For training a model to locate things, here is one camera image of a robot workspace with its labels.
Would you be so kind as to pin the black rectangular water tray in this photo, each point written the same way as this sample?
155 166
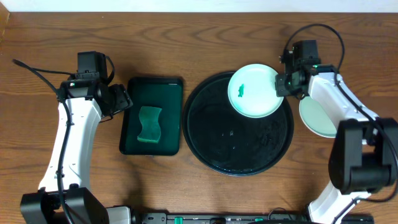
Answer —
164 93

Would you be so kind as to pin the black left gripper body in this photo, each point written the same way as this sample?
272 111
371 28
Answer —
121 99

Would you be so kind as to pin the round black serving tray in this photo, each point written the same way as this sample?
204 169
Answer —
228 142

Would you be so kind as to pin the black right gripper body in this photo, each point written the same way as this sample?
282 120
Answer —
286 86

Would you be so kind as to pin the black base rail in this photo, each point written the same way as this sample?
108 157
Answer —
163 218

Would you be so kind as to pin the mint green plate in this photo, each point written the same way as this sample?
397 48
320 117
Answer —
252 92
315 118

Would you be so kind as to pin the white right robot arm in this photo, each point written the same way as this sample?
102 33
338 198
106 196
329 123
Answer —
363 158

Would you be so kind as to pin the green scrub sponge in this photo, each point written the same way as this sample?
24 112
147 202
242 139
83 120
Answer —
149 119

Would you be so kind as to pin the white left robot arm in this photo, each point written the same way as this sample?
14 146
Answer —
64 194

